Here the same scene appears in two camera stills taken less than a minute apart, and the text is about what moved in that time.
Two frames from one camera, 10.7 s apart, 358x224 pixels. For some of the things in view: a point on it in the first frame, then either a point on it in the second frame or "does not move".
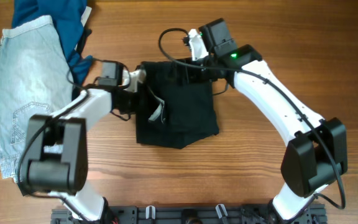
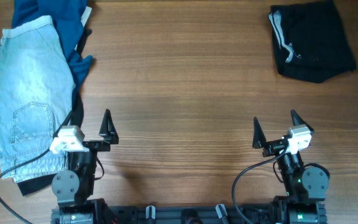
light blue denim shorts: [33, 77] does not move
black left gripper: [130, 109] to [107, 130]
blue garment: [68, 18] does not move
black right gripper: [196, 69] to [276, 146]
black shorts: [173, 111] to [311, 42]
